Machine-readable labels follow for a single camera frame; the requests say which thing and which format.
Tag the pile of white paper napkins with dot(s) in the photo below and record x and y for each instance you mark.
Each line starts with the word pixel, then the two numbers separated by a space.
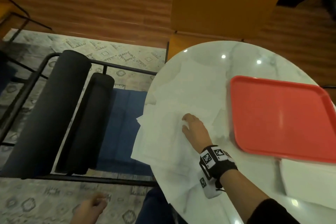
pixel 170 139

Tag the yellow upholstered chair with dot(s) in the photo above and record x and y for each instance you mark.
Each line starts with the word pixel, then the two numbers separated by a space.
pixel 223 3

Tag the person's right forearm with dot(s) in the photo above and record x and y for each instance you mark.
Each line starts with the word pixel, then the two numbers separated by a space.
pixel 241 195

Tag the person's legs in blue jeans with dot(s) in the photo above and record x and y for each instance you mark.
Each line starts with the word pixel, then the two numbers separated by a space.
pixel 155 210

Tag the blue chair with black bolsters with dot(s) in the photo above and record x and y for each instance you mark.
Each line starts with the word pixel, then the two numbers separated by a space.
pixel 52 116

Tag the red plastic tray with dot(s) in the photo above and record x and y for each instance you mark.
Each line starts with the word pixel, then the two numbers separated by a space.
pixel 281 116

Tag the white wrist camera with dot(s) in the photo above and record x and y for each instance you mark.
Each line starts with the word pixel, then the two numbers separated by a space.
pixel 210 191

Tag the person's right hand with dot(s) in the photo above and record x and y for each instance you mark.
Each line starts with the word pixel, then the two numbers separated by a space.
pixel 199 134

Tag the person's left hand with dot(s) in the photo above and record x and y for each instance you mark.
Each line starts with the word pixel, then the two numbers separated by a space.
pixel 89 210

